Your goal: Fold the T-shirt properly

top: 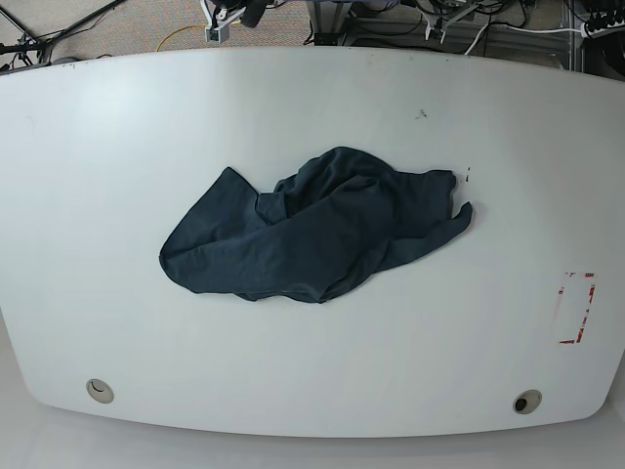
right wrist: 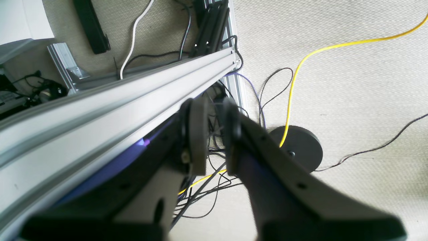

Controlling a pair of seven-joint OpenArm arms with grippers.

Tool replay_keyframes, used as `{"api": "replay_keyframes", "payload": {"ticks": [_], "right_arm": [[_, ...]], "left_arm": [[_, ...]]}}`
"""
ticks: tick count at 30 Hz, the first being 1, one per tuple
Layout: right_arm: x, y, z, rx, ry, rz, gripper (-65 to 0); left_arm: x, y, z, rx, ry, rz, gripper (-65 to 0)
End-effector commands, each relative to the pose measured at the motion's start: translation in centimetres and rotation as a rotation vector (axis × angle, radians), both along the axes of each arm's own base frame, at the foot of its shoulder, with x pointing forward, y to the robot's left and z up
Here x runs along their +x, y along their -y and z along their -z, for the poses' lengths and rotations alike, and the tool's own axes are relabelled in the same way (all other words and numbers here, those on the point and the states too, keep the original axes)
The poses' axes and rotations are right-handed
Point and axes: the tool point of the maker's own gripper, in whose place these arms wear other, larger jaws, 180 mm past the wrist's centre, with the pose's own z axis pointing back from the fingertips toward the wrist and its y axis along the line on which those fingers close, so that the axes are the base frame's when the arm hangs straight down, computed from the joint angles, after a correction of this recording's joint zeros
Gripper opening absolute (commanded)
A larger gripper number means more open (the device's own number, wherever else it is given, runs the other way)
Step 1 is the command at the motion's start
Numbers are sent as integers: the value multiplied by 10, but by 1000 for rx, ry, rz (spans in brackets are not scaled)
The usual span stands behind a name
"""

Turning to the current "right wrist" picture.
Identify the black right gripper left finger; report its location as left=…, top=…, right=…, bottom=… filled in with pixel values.
left=20, top=99, right=208, bottom=241

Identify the black round stand base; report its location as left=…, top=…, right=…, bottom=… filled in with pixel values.
left=280, top=125, right=323, bottom=173

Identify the purple cable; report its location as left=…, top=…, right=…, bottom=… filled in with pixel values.
left=225, top=71, right=266, bottom=129

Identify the aluminium frame rail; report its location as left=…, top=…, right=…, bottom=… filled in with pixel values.
left=0, top=48, right=237, bottom=241

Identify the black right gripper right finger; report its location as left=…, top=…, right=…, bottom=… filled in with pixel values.
left=221, top=99, right=407, bottom=241

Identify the black power strip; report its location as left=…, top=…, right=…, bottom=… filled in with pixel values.
left=73, top=0, right=111, bottom=55

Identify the thin black floor cable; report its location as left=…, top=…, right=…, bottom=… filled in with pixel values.
left=313, top=113, right=428, bottom=172

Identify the aluminium frame leg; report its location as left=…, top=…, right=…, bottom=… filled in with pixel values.
left=47, top=43, right=90, bottom=95

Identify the yellow cable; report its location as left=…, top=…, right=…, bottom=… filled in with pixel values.
left=177, top=12, right=428, bottom=196

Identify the white cable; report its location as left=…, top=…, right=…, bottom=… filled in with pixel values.
left=120, top=0, right=155, bottom=80

